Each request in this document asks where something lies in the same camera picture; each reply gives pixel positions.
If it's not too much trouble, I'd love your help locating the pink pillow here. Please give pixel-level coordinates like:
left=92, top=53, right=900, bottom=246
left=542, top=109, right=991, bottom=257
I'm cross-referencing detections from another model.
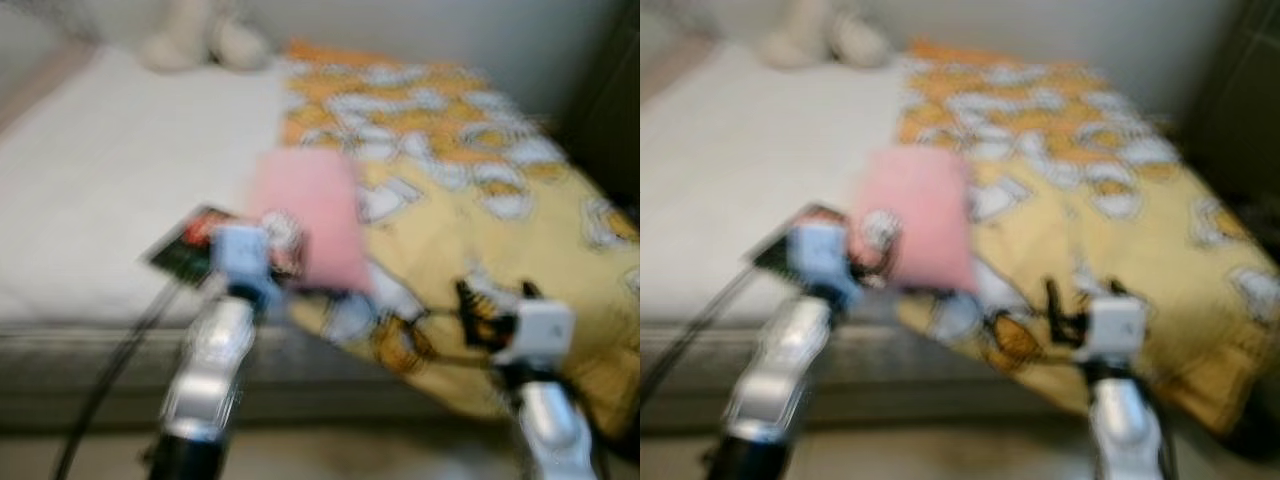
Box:
left=246, top=146, right=378, bottom=298
left=853, top=145, right=981, bottom=296

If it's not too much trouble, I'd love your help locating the red black cover book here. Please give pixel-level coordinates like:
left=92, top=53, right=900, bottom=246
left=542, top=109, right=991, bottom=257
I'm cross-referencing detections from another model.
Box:
left=750, top=203, right=891, bottom=286
left=146, top=203, right=307, bottom=288

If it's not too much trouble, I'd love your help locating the yellow cartoon print duvet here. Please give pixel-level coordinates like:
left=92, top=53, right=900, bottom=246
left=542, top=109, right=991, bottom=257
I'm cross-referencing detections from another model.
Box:
left=278, top=37, right=641, bottom=443
left=893, top=36, right=1280, bottom=441

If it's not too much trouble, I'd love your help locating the grey fabric bed base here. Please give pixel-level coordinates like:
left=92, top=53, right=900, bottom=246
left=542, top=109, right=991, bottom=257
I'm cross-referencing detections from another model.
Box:
left=0, top=323, right=513, bottom=428
left=640, top=320, right=1101, bottom=426

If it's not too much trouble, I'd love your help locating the dark cabinet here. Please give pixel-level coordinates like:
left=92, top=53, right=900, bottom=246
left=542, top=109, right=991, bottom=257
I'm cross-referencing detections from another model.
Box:
left=1178, top=0, right=1280, bottom=206

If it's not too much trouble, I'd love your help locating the white quilted mattress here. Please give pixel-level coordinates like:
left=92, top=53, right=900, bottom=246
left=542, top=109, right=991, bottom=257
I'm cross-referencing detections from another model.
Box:
left=640, top=38, right=986, bottom=331
left=0, top=40, right=381, bottom=333

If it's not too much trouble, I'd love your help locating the cream plush toy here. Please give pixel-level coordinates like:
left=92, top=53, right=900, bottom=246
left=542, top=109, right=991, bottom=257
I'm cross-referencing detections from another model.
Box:
left=138, top=0, right=273, bottom=74
left=758, top=0, right=893, bottom=71

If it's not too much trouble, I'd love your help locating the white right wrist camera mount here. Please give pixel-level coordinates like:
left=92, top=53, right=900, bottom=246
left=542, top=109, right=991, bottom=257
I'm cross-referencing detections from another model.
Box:
left=1083, top=295, right=1148, bottom=365
left=490, top=298, right=578, bottom=368

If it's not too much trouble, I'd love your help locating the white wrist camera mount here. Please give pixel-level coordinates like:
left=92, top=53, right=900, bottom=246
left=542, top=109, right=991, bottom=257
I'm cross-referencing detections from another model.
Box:
left=1083, top=295, right=1148, bottom=365
left=490, top=298, right=578, bottom=368
left=208, top=223, right=283, bottom=303
left=788, top=220, right=863, bottom=308

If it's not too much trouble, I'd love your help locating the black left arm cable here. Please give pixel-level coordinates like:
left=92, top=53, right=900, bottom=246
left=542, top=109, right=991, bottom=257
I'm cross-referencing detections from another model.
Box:
left=640, top=268, right=763, bottom=396
left=53, top=283, right=193, bottom=480

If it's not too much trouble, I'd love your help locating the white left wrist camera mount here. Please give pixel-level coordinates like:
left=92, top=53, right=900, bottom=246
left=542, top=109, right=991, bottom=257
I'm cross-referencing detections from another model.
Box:
left=788, top=220, right=863, bottom=308
left=208, top=223, right=283, bottom=303

